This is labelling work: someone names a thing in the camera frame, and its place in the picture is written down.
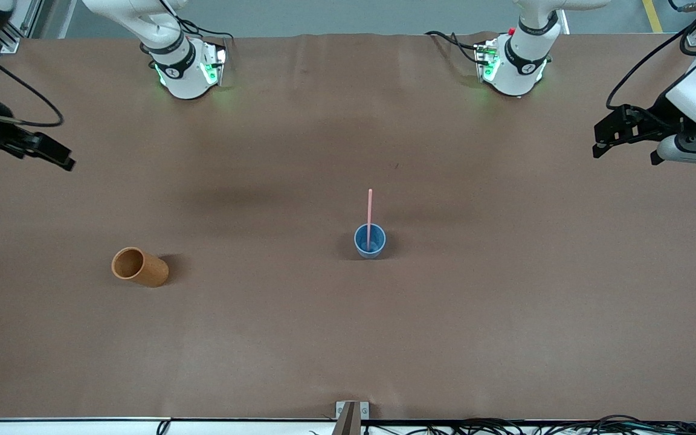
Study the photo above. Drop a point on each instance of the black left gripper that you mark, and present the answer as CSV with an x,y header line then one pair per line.
x,y
664,114

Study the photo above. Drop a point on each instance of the pink chopstick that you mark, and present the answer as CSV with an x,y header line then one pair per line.
x,y
369,211

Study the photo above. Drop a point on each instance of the blue cup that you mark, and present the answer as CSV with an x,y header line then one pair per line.
x,y
361,240

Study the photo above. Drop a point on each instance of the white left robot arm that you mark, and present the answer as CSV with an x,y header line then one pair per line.
x,y
520,66

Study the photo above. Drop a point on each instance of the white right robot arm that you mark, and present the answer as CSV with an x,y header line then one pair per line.
x,y
185,78

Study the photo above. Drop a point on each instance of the orange cup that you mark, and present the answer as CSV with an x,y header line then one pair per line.
x,y
148,270

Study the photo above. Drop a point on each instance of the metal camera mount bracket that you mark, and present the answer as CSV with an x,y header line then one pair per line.
x,y
351,417

